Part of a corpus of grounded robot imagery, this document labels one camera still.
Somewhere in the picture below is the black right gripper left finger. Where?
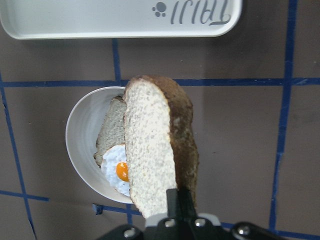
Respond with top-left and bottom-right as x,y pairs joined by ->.
166,188 -> 179,217

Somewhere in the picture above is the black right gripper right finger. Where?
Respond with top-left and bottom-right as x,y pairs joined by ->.
178,188 -> 197,217

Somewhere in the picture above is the bread slice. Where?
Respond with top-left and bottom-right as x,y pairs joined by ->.
93,95 -> 127,168
123,75 -> 199,219

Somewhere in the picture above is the bread slice on plate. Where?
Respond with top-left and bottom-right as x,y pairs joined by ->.
93,95 -> 127,168

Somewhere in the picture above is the white round plate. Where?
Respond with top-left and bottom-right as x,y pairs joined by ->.
65,86 -> 132,204

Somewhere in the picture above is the fried egg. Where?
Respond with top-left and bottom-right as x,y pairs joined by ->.
101,144 -> 130,197

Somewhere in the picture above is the white bear tray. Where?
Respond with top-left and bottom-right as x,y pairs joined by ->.
0,0 -> 244,40

